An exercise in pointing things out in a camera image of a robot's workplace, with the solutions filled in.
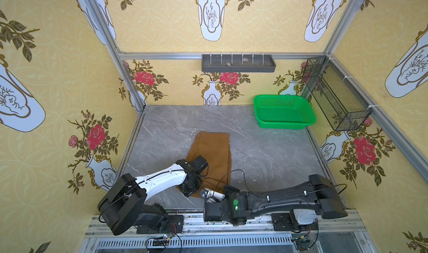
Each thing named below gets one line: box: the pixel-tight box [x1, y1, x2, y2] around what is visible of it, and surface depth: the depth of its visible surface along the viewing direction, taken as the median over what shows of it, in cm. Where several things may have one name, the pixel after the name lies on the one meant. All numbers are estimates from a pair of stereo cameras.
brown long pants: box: [186, 131, 232, 198], surface depth 95 cm
